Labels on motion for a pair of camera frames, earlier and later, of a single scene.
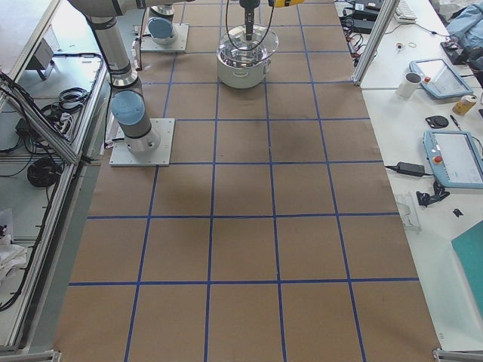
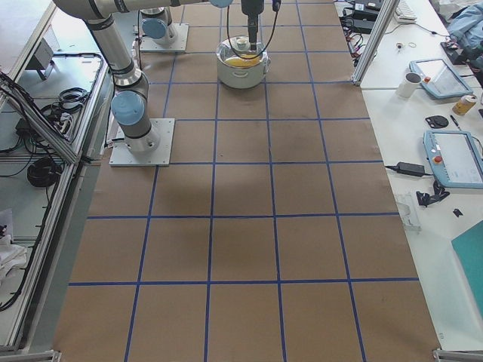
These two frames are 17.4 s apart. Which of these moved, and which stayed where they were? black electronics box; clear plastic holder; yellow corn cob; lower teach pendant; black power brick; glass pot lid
Moved: yellow corn cob; glass pot lid
Stayed: lower teach pendant; black electronics box; black power brick; clear plastic holder
